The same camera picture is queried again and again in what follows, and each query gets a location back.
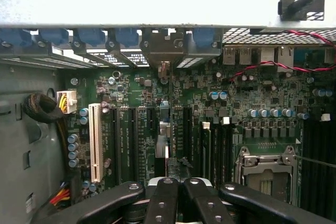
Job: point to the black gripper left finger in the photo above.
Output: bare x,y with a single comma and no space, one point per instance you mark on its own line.
162,203

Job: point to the white PCI expansion slot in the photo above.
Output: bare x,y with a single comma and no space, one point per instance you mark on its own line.
95,142

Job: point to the black PCIe expansion slot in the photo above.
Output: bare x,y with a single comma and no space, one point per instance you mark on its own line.
187,140
114,142

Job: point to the green motherboard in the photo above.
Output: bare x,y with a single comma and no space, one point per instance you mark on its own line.
210,90

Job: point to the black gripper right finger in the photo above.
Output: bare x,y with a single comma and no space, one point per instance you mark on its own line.
207,205

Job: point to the open black PC case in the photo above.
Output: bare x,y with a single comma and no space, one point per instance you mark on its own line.
236,37

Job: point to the silver network port block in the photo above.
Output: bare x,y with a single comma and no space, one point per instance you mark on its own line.
284,58

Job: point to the dark installed RAM stick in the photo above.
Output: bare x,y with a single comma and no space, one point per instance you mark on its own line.
206,150

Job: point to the white power connector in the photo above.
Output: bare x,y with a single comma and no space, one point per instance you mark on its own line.
65,102

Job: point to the silver USB port block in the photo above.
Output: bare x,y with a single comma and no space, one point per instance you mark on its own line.
237,54

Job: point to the short black expansion slot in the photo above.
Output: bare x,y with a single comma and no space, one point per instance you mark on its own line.
151,119

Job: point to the blue slot bracket clip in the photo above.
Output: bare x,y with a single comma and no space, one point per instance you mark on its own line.
53,36
203,37
14,37
88,37
126,37

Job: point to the metal CPU socket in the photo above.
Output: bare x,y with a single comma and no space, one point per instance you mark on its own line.
265,174

